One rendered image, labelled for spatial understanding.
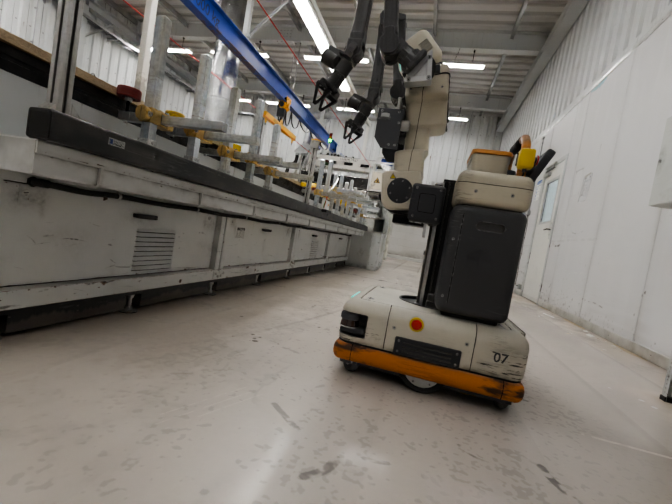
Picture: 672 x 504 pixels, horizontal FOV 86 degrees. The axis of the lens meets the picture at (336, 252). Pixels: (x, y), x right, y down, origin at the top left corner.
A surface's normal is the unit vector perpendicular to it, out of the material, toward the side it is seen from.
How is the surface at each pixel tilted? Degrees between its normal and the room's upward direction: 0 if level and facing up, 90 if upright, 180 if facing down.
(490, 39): 90
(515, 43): 90
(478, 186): 90
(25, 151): 90
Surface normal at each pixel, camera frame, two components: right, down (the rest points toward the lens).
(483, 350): -0.24, 0.01
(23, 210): 0.95, 0.18
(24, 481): 0.17, -0.98
